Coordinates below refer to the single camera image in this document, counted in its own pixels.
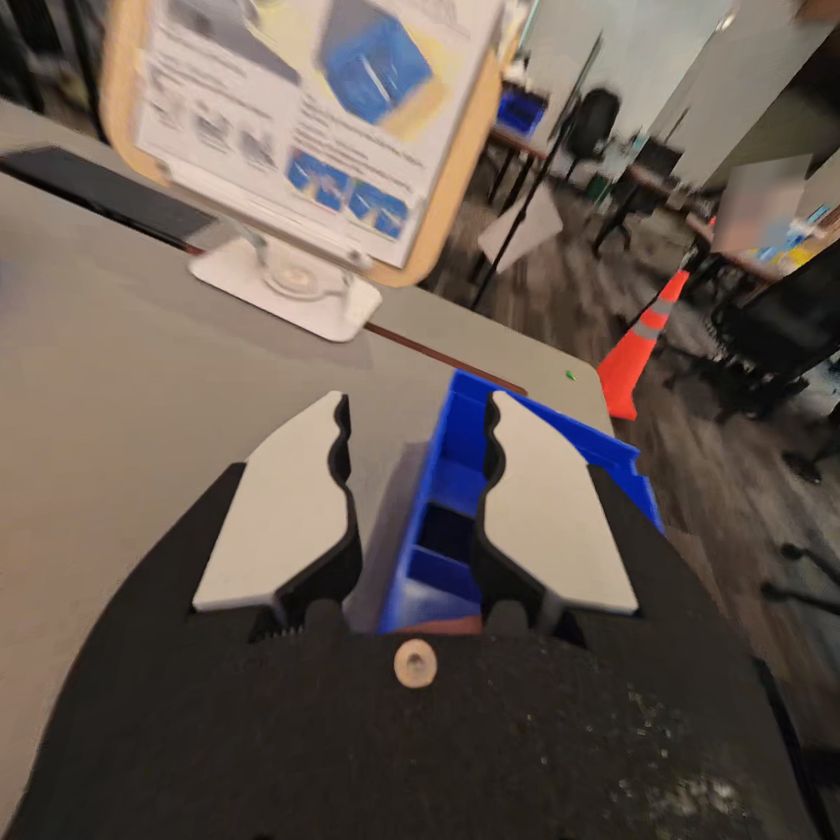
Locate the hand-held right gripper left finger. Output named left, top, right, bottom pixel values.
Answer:
left=193, top=392, right=363, bottom=635

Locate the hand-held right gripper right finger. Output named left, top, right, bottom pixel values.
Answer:
left=476, top=389, right=641, bottom=637

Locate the blue divided storage bin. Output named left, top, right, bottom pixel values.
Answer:
left=378, top=369, right=666, bottom=634

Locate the person's right hand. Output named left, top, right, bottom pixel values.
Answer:
left=392, top=612, right=481, bottom=637

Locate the orange striped traffic cone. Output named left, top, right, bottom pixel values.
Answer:
left=598, top=269, right=693, bottom=424

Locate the white document stand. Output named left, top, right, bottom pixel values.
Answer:
left=191, top=230, right=384, bottom=345

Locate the white panel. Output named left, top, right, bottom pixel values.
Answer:
left=477, top=197, right=567, bottom=275

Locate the black office chair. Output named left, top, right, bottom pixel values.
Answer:
left=565, top=86, right=622, bottom=169
left=709, top=273, right=840, bottom=424

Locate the black light stand pole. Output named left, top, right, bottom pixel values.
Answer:
left=470, top=33, right=607, bottom=313

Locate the dark flat tablet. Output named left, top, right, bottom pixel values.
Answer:
left=0, top=145, right=217, bottom=253

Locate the white instruction board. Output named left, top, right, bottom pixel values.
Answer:
left=132, top=0, right=506, bottom=263

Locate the instruction sheet on stand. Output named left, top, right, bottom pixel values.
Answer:
left=99, top=0, right=506, bottom=291

